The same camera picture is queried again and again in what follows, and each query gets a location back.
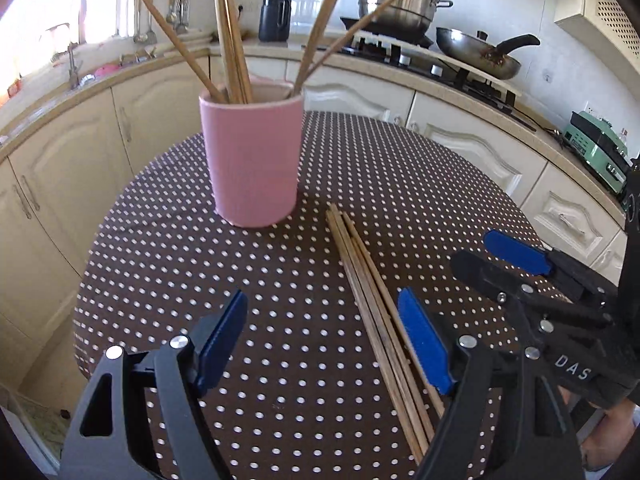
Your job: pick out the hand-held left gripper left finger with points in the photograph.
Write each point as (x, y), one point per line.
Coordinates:
(222, 340)

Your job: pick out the cream perforated wall cabinet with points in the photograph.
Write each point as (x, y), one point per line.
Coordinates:
(590, 10)

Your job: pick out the beige kitchen countertop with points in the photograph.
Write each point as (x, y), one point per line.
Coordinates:
(545, 142)

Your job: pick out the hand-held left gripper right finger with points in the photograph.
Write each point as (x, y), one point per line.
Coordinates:
(425, 345)

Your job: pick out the hanging metal skimmer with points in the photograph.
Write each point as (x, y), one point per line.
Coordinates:
(181, 15)

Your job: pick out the brown polka dot tablecloth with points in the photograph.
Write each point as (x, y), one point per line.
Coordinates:
(175, 260)

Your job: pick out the green countertop appliance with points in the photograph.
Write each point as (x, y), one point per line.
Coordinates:
(595, 150)

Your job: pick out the person's right forearm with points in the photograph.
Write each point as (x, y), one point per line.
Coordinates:
(607, 435)

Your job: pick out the pile of wooden chopsticks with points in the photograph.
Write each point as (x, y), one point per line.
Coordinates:
(370, 320)

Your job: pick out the cream kitchen base cabinet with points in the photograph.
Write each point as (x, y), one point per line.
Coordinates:
(65, 160)

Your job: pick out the brown wooden chopstick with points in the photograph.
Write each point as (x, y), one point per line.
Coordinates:
(237, 45)
(325, 20)
(350, 35)
(180, 45)
(225, 40)

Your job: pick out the black electric kettle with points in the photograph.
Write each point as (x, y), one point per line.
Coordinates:
(274, 20)

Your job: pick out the metal sink faucet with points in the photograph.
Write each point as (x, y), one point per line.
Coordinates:
(75, 67)

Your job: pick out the pink basin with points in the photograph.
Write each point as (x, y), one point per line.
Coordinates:
(107, 70)

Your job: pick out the black gas stove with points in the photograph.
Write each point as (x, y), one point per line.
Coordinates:
(415, 57)

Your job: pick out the pink ceramic cup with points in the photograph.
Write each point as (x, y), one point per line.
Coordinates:
(250, 160)

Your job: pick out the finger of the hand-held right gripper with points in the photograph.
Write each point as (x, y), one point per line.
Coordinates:
(480, 275)
(520, 255)

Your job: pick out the hanging metal ladle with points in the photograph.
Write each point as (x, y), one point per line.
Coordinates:
(142, 30)

